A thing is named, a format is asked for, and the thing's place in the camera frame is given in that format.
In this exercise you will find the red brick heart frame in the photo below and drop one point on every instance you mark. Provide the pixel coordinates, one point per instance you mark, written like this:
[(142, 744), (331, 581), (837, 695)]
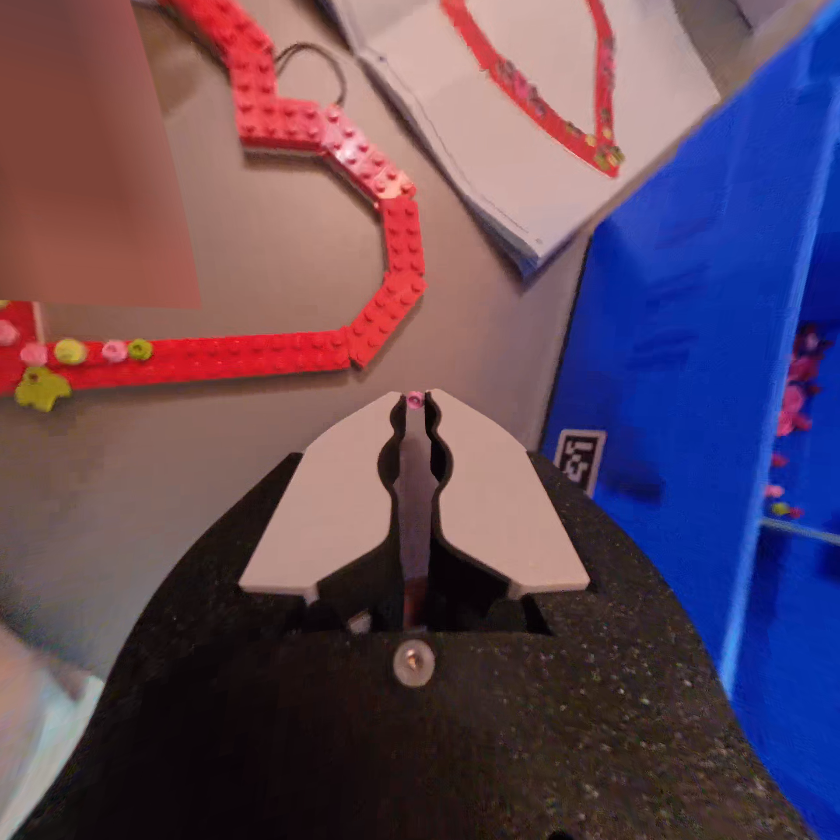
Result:
[(400, 249)]

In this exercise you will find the pile of pink bricks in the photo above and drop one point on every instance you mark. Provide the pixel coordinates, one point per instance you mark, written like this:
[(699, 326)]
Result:
[(797, 387)]

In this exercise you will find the lime flower brick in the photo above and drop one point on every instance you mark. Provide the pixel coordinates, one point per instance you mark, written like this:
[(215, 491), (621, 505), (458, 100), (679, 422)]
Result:
[(40, 387)]

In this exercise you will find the lime round stud brick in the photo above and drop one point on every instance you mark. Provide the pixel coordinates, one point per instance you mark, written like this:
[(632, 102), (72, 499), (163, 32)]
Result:
[(70, 351), (139, 349)]

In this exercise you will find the blue plastic bin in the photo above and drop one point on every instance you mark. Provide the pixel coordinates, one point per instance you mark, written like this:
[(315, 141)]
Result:
[(656, 295)]

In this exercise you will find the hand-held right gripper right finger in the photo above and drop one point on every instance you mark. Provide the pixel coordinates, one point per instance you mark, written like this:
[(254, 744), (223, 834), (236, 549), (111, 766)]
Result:
[(505, 512)]

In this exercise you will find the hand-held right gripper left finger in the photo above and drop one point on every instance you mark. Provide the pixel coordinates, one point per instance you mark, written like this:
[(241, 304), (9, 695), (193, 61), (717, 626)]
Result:
[(328, 512)]

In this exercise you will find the grey desk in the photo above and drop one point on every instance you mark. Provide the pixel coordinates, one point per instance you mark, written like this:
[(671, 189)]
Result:
[(229, 459)]

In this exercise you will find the white instruction booklet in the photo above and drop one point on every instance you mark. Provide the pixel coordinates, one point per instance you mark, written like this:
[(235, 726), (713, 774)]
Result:
[(492, 131)]

